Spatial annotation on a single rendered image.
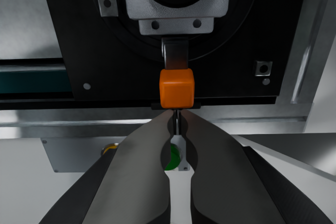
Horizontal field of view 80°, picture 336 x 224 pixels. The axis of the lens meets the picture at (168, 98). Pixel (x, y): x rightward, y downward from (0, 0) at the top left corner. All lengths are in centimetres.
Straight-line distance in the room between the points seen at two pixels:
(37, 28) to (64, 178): 35
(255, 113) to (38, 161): 45
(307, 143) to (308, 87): 156
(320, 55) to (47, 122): 34
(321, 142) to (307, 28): 166
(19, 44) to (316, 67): 36
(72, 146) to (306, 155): 177
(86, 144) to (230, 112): 20
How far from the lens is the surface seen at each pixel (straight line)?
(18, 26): 33
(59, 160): 35
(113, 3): 18
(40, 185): 60
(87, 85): 24
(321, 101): 45
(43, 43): 32
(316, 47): 27
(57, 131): 31
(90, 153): 32
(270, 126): 30
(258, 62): 23
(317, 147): 190
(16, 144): 53
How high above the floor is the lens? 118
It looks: 62 degrees down
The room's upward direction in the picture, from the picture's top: 178 degrees counter-clockwise
